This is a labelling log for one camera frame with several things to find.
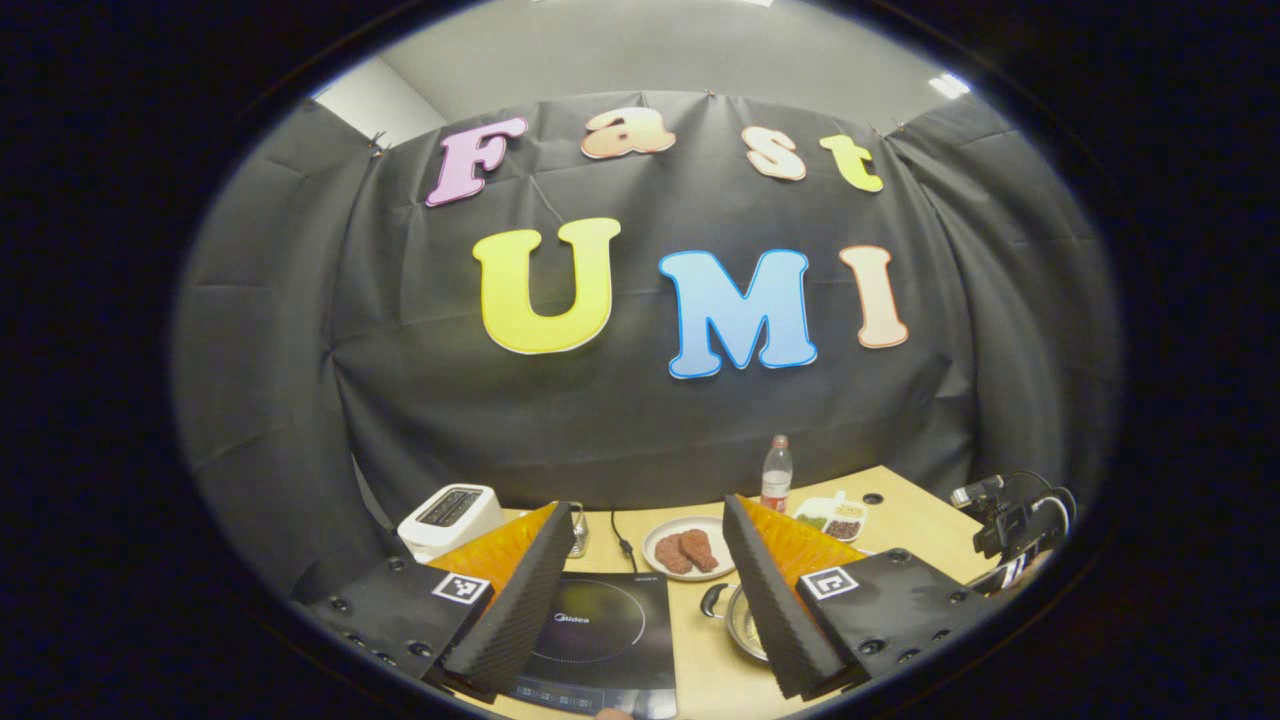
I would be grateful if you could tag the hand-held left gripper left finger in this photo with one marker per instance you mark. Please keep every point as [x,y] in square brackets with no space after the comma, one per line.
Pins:
[520,610]

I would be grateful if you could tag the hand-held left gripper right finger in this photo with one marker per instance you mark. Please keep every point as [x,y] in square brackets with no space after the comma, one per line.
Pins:
[770,600]

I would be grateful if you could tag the steel pot with soybeans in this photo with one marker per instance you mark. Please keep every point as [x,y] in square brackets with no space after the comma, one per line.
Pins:
[745,625]

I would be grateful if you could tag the black induction cooktop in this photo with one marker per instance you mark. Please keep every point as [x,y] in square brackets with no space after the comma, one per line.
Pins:
[610,640]

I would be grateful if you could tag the brown meat patty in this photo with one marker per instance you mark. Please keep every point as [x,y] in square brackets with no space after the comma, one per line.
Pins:
[672,555]
[700,550]

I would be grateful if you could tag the white divided dish of beans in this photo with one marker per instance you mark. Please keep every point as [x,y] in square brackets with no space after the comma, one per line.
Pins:
[835,520]

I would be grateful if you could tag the white toaster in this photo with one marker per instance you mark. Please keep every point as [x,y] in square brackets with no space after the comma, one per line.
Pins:
[445,520]

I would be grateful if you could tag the clear bottle with red label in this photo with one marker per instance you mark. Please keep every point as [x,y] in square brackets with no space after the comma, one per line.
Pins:
[776,480]

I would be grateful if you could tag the white round plate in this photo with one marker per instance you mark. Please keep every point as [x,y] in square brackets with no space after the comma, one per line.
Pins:
[660,535]

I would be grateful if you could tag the black backdrop cloth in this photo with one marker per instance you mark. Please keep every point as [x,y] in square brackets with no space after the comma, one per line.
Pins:
[620,430]

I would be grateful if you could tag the small ceiling light panel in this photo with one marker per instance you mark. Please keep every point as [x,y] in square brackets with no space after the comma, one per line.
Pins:
[950,85]

